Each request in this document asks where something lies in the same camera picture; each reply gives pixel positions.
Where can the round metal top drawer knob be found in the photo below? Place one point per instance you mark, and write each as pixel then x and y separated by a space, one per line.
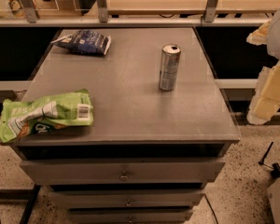
pixel 123 176

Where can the grey drawer cabinet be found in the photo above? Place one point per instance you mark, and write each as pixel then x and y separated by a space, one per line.
pixel 170 143

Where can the grey metal railing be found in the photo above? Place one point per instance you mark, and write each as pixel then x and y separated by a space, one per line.
pixel 68 13

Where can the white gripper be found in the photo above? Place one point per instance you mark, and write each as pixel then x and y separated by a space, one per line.
pixel 267 94

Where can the blue chip bag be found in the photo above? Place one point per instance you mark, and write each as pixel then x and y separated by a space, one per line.
pixel 87 42

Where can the silver redbull can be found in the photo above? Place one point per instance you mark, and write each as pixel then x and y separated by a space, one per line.
pixel 170 56

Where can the green rice chip bag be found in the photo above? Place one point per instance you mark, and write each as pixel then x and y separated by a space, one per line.
pixel 45 114

